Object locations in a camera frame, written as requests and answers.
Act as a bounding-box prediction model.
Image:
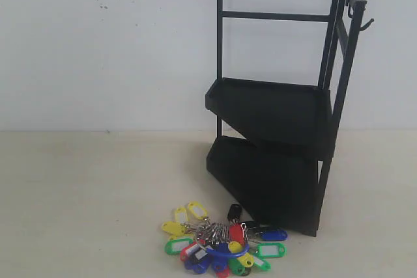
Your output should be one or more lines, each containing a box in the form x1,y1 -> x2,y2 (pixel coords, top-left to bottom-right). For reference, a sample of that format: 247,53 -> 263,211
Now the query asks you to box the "black metal two-tier rack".
205,0 -> 368,236

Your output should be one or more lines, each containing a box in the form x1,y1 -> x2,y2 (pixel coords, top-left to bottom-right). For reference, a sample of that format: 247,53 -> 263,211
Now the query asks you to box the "yellow key tag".
173,206 -> 189,224
161,221 -> 188,236
187,202 -> 208,220
228,241 -> 255,268

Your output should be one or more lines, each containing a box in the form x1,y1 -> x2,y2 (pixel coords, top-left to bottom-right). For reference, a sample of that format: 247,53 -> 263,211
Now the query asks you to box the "yellow key tag upper left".
173,206 -> 189,224

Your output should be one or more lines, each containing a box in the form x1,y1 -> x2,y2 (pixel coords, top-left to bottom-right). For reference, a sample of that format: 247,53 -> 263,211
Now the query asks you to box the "red key tag centre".
229,223 -> 244,246

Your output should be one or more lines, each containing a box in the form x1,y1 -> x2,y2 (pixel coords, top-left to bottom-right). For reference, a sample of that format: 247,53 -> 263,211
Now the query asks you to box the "red key tag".
229,223 -> 244,246
212,263 -> 230,278
180,243 -> 207,264

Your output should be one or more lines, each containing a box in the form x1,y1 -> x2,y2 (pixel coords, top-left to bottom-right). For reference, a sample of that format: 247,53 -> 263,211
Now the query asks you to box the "red key tag lower left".
180,243 -> 207,264

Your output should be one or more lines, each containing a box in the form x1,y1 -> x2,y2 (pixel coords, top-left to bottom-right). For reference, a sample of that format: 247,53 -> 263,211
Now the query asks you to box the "blue key tag right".
258,229 -> 288,242

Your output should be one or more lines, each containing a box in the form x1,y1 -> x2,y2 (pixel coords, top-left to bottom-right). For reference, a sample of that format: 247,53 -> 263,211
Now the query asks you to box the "blue key tag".
184,258 -> 211,274
258,229 -> 288,242

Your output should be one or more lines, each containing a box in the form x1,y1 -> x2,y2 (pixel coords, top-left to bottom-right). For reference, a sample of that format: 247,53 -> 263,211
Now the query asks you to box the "green key tag left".
164,238 -> 193,255

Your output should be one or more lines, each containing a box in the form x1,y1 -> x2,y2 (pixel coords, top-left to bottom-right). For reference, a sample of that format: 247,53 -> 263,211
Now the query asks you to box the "green key tag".
250,255 -> 271,271
164,238 -> 193,255
256,242 -> 287,258

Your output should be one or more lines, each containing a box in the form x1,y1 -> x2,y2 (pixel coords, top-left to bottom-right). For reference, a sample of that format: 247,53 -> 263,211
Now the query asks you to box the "yellow key tag bottom centre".
228,241 -> 255,268

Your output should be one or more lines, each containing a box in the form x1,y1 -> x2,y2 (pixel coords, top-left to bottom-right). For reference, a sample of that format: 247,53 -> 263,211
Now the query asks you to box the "blue key tag bottom left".
184,258 -> 211,274

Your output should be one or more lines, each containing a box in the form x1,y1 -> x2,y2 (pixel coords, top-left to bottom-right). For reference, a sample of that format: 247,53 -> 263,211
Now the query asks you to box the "green key tag lower right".
250,255 -> 271,271

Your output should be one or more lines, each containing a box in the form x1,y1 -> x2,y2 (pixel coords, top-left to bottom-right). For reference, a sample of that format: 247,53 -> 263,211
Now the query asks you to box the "red key tag bottom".
212,263 -> 230,278

